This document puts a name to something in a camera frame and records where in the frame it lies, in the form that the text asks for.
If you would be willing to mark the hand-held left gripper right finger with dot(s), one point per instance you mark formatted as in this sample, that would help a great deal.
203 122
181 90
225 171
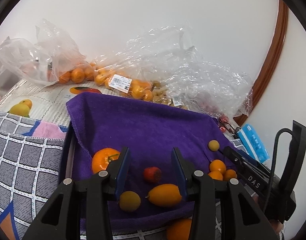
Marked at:
179 177

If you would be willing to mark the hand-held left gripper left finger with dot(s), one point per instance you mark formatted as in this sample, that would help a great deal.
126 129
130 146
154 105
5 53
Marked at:
121 177

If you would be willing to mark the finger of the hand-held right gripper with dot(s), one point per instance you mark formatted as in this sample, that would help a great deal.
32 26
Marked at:
249 158
242 166

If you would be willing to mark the small yellow-green fruit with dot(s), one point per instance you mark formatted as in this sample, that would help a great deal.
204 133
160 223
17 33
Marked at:
129 201

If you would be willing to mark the orange with dark stem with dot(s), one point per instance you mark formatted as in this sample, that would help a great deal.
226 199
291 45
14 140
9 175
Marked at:
101 161

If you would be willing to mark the small red fruit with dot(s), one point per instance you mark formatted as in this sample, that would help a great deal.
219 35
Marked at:
151 175

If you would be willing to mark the round yellow fruit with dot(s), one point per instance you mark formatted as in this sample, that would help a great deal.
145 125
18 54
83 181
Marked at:
214 145

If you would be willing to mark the purple towel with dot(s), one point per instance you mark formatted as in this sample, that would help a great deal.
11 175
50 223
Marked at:
148 130

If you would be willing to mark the pile of small red fruits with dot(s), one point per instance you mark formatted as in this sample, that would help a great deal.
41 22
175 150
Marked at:
224 118

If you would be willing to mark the clear bag with red fruits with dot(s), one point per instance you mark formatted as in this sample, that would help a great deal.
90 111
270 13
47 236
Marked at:
217 85

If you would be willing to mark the labelled bag of tan fruits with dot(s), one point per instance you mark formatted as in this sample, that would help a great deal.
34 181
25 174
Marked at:
160 95

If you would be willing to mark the blue tissue pack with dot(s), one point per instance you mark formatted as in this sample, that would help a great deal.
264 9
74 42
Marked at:
254 142

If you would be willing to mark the labelled clear bag of oranges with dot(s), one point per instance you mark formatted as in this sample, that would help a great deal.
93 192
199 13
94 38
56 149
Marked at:
138 90

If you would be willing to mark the grey checked blanket with stars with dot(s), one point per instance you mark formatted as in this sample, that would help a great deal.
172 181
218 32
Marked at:
23 160

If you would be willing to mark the fruit-print white mat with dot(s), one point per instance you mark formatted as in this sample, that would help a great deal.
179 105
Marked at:
48 97

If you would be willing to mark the clear bag of small oranges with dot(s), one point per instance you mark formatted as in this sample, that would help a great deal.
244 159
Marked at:
75 75

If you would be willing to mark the large crumpled clear plastic bag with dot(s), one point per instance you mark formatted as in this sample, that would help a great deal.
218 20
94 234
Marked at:
163 55

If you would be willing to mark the white plastic bag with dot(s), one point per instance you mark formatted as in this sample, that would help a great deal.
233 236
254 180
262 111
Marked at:
10 55

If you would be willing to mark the brown wooden door frame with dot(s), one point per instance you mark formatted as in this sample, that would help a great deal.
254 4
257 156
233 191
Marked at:
275 62

